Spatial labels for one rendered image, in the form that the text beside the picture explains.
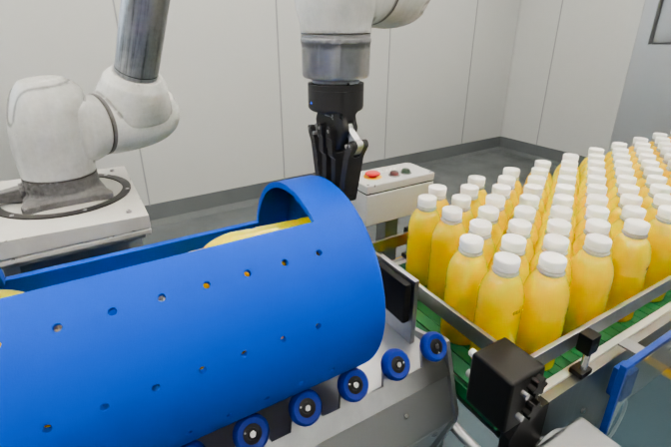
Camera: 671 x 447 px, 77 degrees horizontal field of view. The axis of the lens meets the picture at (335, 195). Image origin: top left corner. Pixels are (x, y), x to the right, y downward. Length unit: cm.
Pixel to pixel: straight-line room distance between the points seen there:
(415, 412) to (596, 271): 38
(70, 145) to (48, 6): 226
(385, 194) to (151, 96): 62
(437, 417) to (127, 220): 72
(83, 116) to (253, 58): 255
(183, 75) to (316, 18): 290
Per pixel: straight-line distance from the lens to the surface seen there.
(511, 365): 66
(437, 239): 85
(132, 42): 112
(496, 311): 72
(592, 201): 102
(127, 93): 114
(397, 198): 100
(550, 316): 75
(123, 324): 44
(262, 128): 365
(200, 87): 344
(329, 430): 65
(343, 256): 50
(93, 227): 101
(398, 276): 71
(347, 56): 54
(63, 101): 109
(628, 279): 96
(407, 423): 74
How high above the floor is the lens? 143
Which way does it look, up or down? 22 degrees down
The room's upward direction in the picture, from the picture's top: straight up
